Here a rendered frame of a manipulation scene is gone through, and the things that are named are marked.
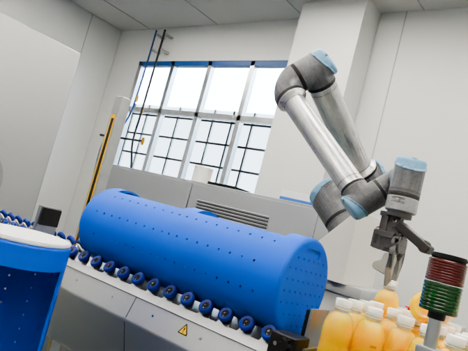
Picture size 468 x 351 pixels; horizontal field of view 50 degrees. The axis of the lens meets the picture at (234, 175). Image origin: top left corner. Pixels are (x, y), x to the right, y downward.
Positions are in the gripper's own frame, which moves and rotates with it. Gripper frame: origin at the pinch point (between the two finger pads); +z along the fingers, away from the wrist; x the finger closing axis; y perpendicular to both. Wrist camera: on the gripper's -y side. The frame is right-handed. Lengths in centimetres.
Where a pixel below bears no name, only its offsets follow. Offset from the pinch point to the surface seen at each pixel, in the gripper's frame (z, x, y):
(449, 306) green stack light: -1, 55, -28
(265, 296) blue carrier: 11.5, 30.1, 21.2
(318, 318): 14.1, 17.2, 11.1
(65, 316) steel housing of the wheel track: 43, 27, 102
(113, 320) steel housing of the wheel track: 35, 30, 74
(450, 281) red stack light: -5, 55, -28
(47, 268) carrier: 20, 62, 71
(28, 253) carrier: 16, 68, 71
